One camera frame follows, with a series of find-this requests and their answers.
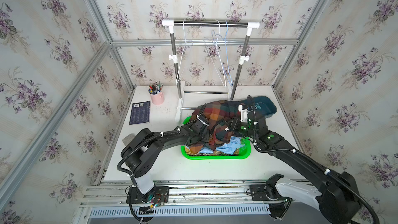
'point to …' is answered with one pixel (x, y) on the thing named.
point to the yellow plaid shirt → (215, 152)
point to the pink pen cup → (156, 95)
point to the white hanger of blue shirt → (212, 47)
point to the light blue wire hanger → (221, 45)
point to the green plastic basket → (243, 153)
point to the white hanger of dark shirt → (181, 52)
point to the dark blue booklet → (140, 113)
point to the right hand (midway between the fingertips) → (227, 121)
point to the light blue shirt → (231, 146)
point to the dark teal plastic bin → (260, 104)
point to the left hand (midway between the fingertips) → (206, 137)
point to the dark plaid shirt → (217, 119)
